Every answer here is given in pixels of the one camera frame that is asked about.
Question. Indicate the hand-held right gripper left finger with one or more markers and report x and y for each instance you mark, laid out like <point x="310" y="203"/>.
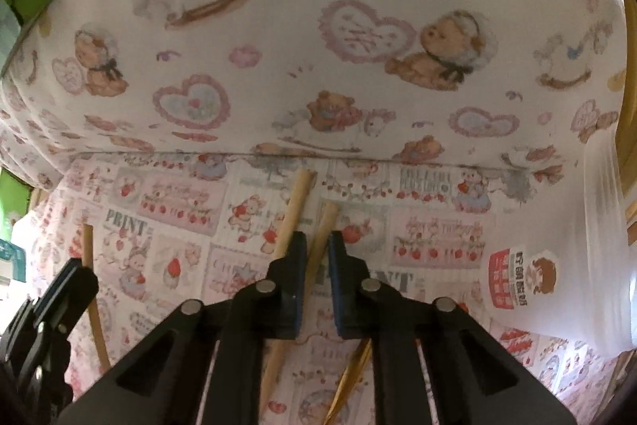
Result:
<point x="298" y="295"/>

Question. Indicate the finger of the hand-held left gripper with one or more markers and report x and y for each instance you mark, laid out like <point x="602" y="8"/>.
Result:
<point x="62" y="290"/>

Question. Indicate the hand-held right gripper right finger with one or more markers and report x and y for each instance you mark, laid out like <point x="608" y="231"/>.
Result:
<point x="338" y="295"/>

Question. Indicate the wooden chopstick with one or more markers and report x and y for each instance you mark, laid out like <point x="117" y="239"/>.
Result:
<point x="323" y="231"/>
<point x="87" y="245"/>
<point x="298" y="206"/>

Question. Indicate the teal and white box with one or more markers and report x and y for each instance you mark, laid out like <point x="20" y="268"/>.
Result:
<point x="10" y="260"/>

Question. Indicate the gold metal utensil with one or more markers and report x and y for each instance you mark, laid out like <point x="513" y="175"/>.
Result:
<point x="356" y="368"/>

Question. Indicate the clear plastic chopstick bag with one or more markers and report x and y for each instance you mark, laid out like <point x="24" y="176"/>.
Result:
<point x="597" y="255"/>

